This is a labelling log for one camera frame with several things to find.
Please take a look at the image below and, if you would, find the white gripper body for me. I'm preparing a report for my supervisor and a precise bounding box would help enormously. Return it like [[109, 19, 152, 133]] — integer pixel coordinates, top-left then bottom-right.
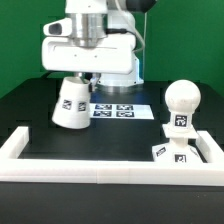
[[42, 34, 135, 74]]

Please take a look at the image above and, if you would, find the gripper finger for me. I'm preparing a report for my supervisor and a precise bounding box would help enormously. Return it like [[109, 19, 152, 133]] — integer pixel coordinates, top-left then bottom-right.
[[89, 73, 101, 92]]

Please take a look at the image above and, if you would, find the white lamp shade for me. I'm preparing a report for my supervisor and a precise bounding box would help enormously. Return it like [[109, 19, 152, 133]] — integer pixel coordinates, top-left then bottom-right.
[[52, 77, 91, 129]]

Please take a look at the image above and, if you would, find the white lamp bulb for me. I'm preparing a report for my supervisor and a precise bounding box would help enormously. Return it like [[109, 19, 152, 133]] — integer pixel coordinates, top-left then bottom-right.
[[165, 80, 201, 133]]

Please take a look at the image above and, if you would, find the white lamp base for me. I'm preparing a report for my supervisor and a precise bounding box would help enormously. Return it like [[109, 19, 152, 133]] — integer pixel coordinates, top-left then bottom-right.
[[152, 123, 202, 164]]

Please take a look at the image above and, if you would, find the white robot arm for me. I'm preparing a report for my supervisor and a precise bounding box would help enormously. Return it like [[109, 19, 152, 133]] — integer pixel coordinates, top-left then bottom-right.
[[42, 0, 157, 92]]

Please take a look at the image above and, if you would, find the white marker sheet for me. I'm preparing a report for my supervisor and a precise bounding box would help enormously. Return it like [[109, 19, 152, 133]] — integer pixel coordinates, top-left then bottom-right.
[[90, 103, 154, 120]]

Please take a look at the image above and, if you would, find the white cable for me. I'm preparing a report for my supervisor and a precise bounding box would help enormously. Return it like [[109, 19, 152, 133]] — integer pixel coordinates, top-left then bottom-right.
[[133, 9, 148, 54]]

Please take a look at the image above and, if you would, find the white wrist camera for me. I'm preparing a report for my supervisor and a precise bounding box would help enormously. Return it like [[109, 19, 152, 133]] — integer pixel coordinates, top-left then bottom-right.
[[43, 18, 72, 37]]

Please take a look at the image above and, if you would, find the white U-shaped frame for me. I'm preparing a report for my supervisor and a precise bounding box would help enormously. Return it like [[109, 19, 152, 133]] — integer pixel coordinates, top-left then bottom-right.
[[0, 126, 224, 186]]

